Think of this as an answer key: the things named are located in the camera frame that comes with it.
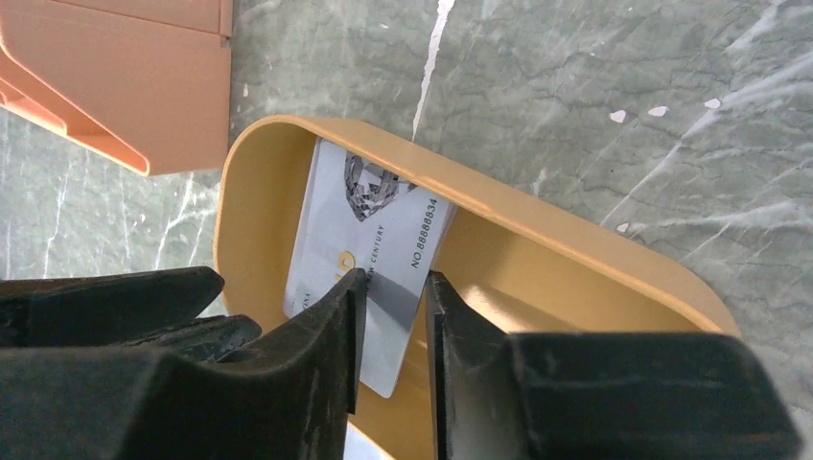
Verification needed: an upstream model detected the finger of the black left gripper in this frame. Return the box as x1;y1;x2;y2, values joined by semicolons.
1;266;224;348
124;315;262;362

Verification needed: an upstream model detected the yellow oval tray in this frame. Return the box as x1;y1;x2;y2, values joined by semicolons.
213;116;740;459

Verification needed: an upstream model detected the credit cards stack in tray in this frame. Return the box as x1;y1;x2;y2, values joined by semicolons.
343;423;393;460

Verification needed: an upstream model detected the orange plastic file organizer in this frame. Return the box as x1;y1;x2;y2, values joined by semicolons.
1;1;233;176

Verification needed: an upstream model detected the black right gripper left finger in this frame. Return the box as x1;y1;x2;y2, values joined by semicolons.
1;269;366;459

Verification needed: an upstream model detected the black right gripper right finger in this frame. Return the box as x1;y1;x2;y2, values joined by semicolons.
426;271;803;459

